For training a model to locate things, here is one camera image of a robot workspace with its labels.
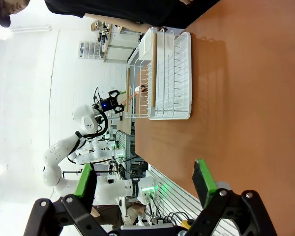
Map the white ceiling light tube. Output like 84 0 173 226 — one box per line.
11 24 53 33

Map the person torso black t-shirt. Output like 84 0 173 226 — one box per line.
44 0 222 30

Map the white utensil holder cup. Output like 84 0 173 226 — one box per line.
138 27 154 62

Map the wooden background desk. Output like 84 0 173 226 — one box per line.
103 23 141 63

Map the person with dark cap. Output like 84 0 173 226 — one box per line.
0 0 30 28

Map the clear drawer cabinet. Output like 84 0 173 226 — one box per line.
78 40 106 60

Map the tan wooden table top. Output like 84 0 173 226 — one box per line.
115 115 135 135

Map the white wire dish rack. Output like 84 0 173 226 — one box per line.
124 27 191 119

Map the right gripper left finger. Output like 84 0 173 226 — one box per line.
23 163 111 236

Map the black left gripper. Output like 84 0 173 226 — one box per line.
98 89 126 115

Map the person right forearm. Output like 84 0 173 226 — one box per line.
85 13 163 35

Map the black cable bundle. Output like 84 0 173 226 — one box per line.
147 194 195 227

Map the white drip tray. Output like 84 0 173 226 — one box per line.
148 31 192 120

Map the grey ribbed base panel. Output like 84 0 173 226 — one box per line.
147 164 239 236

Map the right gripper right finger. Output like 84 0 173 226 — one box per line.
186 159 278 236

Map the person in brown clothes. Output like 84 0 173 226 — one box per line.
92 202 148 227

